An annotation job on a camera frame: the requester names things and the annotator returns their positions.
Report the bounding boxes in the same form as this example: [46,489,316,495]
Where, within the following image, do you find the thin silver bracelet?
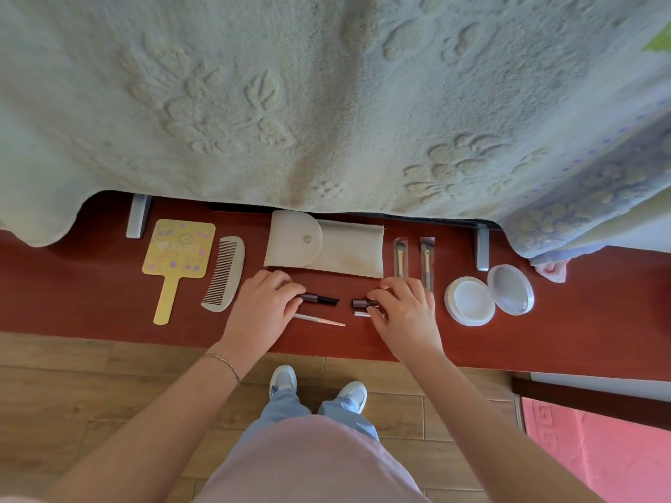
[202,352,242,387]

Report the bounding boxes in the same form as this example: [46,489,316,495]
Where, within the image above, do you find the grey comb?
[201,236,246,313]

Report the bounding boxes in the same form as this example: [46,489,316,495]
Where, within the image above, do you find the grey metal stand foot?
[475,225,490,272]
[126,194,153,240]

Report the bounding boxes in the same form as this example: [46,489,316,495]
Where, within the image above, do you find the person's left forearm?
[44,341,263,503]

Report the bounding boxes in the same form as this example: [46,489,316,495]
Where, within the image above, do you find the dark wooden threshold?
[511,376,671,433]

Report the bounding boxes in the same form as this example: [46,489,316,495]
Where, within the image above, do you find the pale pink shirt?
[191,414,426,503]

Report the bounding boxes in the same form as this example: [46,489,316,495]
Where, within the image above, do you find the blue floral cloth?
[498,15,671,265]

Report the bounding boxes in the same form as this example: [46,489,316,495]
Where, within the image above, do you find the person's right forearm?
[399,347,605,503]

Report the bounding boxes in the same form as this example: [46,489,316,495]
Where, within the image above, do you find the pink tipped cosmetic pencil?
[294,313,347,328]

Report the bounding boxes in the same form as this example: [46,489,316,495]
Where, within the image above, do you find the person's left hand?
[219,269,306,362]

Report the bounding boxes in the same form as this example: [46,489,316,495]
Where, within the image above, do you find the cream embossed blanket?
[0,0,671,249]

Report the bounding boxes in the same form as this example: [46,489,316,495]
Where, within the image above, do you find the beige snap pouch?
[264,210,385,279]

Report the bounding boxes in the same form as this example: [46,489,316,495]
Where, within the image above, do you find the black covered television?
[210,202,491,229]

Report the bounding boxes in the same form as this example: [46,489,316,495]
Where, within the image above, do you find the yellow hand mirror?
[142,219,216,326]

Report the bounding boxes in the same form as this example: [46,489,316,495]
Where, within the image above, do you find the pink cloth piece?
[534,260,569,284]

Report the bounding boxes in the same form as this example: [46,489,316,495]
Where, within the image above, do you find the pink rug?
[521,396,671,503]

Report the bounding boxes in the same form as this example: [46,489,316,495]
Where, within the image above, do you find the white left shoe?
[269,365,298,399]

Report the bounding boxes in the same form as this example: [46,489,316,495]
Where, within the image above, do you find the white right shoe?
[335,381,368,415]

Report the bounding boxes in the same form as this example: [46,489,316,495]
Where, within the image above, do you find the white round compact case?
[444,264,535,327]

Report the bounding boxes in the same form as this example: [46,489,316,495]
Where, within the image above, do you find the light blue jeans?
[231,387,381,459]

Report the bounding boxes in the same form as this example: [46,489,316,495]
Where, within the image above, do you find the white shoe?
[269,365,298,399]
[335,381,368,415]

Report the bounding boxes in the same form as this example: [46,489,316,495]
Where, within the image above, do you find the person's right hand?
[366,277,446,363]

